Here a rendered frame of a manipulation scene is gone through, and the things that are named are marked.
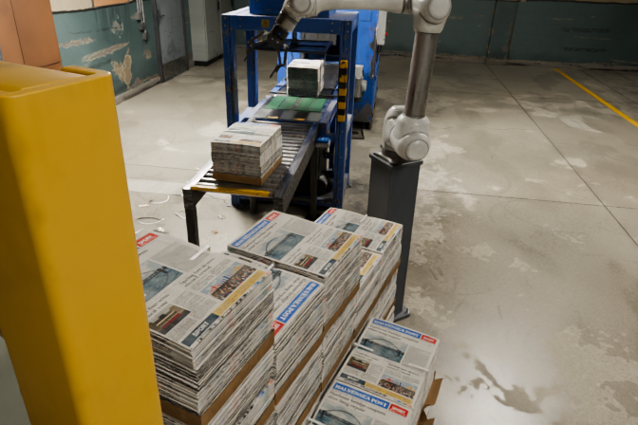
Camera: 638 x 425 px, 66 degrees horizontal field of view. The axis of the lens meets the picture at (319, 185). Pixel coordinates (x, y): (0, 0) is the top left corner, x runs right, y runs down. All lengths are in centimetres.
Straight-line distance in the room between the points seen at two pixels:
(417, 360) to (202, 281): 106
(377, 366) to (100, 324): 152
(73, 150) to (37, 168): 3
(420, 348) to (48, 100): 177
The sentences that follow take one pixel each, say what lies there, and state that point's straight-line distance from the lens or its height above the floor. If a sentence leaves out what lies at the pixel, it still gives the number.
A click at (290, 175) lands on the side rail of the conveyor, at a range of 281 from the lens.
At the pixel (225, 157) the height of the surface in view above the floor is 95.
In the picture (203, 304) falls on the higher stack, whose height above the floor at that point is 129.
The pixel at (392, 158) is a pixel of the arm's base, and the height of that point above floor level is 102.
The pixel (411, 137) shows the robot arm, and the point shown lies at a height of 122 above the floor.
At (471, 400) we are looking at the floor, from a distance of 271.
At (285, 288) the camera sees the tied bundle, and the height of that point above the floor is 106.
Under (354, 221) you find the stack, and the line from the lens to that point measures 229.
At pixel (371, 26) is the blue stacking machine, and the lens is 594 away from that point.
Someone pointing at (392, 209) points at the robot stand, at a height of 75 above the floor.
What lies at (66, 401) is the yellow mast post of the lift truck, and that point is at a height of 158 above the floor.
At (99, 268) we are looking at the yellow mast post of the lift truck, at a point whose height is 170.
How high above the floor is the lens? 193
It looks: 25 degrees down
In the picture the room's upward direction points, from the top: 2 degrees clockwise
